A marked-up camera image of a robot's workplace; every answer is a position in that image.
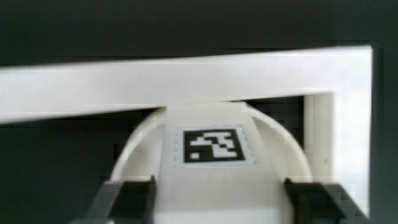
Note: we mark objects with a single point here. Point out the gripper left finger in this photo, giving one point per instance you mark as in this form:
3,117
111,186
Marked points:
124,204

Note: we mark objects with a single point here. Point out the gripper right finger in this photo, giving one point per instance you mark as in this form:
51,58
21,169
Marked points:
325,205

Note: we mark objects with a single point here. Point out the white round stool seat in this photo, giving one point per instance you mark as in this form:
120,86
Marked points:
138,164

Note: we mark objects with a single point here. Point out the white stool leg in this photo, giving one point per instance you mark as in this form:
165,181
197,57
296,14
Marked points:
220,184

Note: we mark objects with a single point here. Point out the white U-shaped obstacle wall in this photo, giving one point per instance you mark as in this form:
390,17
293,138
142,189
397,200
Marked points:
328,74

